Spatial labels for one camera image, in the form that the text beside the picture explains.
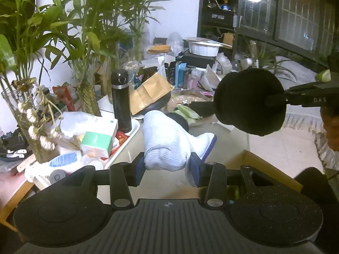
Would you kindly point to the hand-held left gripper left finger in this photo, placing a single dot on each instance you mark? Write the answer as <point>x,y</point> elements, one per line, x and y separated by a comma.
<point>139,169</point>

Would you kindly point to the person's right hand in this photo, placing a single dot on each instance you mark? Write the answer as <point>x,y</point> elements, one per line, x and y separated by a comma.
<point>332,127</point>

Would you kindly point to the blue carton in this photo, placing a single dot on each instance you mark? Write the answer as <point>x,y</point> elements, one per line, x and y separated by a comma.
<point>181,74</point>

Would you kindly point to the black thermos bottle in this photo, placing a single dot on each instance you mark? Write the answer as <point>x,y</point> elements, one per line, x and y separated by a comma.
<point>121,100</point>

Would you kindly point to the white box green dot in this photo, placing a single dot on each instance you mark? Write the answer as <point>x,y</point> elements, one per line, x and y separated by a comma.
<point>102,125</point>

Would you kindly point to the white bottle blue label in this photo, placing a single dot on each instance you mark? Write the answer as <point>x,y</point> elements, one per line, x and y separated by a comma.
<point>65,160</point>

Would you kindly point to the white food container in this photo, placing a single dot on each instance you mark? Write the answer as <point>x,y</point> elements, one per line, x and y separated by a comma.
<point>204,47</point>

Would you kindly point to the white tray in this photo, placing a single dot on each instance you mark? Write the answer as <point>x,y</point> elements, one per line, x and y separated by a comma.
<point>124,143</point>

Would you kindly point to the patterned rug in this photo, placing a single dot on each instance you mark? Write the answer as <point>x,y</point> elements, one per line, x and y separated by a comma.
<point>304,127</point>

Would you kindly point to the long black box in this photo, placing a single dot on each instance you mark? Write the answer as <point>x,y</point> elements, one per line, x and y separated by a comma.
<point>198,58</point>

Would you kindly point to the brown paper envelope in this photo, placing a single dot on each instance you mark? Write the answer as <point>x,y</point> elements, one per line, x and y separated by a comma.
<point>149,95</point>

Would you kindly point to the lucky bamboo plant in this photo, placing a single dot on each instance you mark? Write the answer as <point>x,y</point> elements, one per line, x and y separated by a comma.
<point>23,31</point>
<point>144,5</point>
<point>87,23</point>

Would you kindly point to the black shoe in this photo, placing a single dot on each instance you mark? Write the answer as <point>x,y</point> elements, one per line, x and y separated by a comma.
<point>13,145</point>

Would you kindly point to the pink hand sanitizer bottle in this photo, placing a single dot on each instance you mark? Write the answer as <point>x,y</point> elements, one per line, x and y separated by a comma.
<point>193,79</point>

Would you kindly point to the light blue knitted sock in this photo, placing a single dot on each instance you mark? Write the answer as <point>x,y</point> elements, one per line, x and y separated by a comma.
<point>166,143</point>

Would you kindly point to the white plastic bag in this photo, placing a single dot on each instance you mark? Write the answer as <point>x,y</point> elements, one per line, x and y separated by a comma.
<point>210,78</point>

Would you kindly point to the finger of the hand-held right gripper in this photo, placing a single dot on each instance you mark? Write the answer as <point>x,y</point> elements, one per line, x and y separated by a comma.
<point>276,99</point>

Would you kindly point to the brown cardboard box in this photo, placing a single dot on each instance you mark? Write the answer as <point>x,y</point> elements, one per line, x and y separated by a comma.
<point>264,166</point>

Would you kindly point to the dried flowers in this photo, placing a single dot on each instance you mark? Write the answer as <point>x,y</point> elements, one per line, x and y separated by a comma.
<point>37,119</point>

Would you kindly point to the green wipes sachet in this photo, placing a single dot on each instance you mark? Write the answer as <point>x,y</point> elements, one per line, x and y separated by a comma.
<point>186,111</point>

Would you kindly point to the black carton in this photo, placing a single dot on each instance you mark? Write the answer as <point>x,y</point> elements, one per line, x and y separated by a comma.
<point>170,71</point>

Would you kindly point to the clear plastic bag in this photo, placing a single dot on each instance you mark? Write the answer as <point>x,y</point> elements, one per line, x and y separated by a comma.
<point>174,41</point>

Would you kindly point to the glass vase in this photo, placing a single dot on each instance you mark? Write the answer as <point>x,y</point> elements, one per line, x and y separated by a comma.
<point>29,137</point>
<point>137,49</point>
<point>84,92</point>
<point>107,76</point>

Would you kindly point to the black fuzzy pouch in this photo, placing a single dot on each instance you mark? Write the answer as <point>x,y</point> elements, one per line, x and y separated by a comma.
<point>204,108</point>

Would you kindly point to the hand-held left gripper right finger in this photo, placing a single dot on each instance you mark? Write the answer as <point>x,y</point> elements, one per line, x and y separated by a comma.
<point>197,170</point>

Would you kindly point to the window with grille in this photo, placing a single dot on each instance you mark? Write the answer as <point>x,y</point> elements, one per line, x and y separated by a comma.
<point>291,13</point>

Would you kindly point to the red packet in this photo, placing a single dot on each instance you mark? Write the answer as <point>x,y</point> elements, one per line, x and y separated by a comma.
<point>66,96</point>

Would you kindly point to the spider plant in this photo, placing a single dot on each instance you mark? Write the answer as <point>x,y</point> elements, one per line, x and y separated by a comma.
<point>270,60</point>

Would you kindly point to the grey tape roll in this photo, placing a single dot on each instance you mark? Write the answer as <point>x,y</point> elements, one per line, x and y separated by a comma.
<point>57,176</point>

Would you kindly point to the black metal shelf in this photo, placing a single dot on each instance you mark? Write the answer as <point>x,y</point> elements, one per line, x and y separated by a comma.
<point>217,8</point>

